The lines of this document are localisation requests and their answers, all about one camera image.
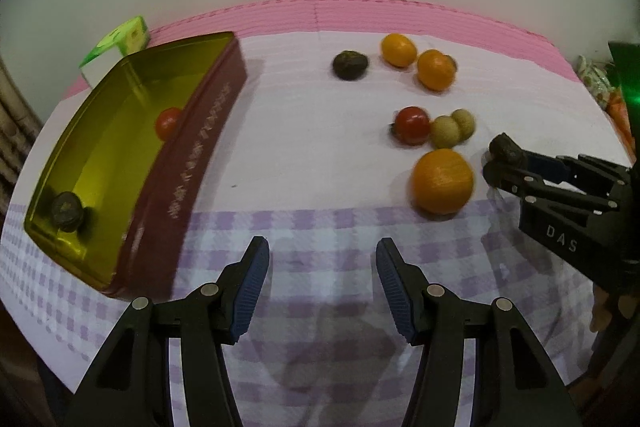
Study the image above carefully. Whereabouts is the green and white tissue box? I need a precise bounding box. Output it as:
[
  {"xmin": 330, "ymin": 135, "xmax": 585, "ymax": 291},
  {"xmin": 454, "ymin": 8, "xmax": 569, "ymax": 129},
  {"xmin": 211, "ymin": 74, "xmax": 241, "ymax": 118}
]
[{"xmin": 78, "ymin": 16, "xmax": 151, "ymax": 86}]

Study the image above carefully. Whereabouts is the gold and maroon tin box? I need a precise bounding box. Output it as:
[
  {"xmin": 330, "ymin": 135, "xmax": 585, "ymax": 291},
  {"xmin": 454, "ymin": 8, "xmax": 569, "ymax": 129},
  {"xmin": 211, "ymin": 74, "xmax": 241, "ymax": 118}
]
[{"xmin": 24, "ymin": 31, "xmax": 247, "ymax": 299}]

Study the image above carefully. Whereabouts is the small orange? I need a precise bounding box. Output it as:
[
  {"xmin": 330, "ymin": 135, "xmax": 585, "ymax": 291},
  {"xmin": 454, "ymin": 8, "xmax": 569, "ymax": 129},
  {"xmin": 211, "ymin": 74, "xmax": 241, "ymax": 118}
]
[
  {"xmin": 381, "ymin": 33, "xmax": 418, "ymax": 68},
  {"xmin": 417, "ymin": 49, "xmax": 457, "ymax": 92}
]

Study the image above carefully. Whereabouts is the large orange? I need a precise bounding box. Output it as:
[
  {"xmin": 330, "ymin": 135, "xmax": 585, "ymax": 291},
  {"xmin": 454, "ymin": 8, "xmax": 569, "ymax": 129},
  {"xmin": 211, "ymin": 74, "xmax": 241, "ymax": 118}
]
[{"xmin": 411, "ymin": 149, "xmax": 475, "ymax": 215}]

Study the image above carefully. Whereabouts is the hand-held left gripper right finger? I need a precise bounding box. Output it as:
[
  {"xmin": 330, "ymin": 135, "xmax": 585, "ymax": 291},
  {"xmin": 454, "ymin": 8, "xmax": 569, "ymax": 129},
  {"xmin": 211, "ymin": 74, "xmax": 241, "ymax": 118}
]
[{"xmin": 376, "ymin": 237, "xmax": 583, "ymax": 427}]

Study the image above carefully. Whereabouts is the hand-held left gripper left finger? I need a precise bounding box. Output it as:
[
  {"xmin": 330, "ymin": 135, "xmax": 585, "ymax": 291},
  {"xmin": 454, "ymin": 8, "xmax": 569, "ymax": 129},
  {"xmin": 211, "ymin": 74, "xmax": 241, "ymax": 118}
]
[{"xmin": 65, "ymin": 236, "xmax": 271, "ymax": 427}]

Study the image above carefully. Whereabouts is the brown longan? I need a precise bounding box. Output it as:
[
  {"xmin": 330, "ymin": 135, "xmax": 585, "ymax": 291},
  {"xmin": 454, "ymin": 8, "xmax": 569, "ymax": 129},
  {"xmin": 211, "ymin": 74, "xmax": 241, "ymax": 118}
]
[
  {"xmin": 451, "ymin": 108, "xmax": 476, "ymax": 140},
  {"xmin": 430, "ymin": 116, "xmax": 462, "ymax": 150}
]

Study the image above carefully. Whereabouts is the floral printed bag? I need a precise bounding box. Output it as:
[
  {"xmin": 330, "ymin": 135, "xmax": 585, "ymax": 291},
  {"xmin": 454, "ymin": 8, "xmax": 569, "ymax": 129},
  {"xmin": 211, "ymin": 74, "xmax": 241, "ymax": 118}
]
[{"xmin": 577, "ymin": 54, "xmax": 621, "ymax": 108}]

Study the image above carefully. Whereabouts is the bamboo furniture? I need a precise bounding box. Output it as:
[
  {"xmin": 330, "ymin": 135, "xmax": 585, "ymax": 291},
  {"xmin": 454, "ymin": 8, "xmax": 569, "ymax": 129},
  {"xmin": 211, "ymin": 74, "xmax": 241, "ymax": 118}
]
[{"xmin": 0, "ymin": 57, "xmax": 47, "ymax": 192}]

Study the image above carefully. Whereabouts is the pink foam mat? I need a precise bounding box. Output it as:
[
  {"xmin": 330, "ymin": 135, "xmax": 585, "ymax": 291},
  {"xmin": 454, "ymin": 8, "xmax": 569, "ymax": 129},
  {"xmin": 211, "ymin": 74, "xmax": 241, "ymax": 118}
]
[{"xmin": 65, "ymin": 0, "xmax": 576, "ymax": 98}]

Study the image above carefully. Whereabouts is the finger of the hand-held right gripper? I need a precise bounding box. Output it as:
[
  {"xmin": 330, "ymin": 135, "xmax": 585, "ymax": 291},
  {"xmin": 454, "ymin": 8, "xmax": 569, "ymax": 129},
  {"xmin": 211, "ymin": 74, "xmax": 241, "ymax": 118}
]
[
  {"xmin": 520, "ymin": 149, "xmax": 635, "ymax": 194},
  {"xmin": 481, "ymin": 157, "xmax": 618, "ymax": 219}
]

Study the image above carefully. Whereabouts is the dark green object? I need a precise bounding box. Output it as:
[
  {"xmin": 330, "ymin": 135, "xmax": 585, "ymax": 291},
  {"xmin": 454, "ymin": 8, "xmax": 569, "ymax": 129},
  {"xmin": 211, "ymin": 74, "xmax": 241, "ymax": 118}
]
[{"xmin": 607, "ymin": 39, "xmax": 640, "ymax": 168}]

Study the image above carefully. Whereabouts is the red tomato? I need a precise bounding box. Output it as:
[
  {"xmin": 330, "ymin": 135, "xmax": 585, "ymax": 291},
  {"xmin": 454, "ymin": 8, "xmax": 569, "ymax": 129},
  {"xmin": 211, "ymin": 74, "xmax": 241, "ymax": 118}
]
[
  {"xmin": 391, "ymin": 106, "xmax": 432, "ymax": 145},
  {"xmin": 155, "ymin": 108, "xmax": 183, "ymax": 140}
]

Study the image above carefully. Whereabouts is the purple checked tablecloth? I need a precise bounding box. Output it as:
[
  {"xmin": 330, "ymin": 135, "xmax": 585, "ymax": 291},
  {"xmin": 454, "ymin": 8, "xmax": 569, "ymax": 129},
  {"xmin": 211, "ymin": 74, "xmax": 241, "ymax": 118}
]
[{"xmin": 0, "ymin": 29, "xmax": 636, "ymax": 413}]

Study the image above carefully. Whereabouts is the dark brown passion fruit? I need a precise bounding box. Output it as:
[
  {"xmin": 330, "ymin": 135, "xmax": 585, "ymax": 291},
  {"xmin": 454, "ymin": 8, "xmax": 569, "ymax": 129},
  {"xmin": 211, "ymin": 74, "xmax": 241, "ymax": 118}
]
[
  {"xmin": 332, "ymin": 51, "xmax": 370, "ymax": 81},
  {"xmin": 50, "ymin": 192, "xmax": 86, "ymax": 232},
  {"xmin": 489, "ymin": 133, "xmax": 526, "ymax": 165}
]

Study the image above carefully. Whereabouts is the person's right hand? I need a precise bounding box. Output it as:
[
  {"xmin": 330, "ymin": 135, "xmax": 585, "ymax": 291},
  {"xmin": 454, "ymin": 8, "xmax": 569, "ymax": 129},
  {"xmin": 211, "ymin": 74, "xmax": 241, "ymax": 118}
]
[{"xmin": 590, "ymin": 284, "xmax": 633, "ymax": 338}]

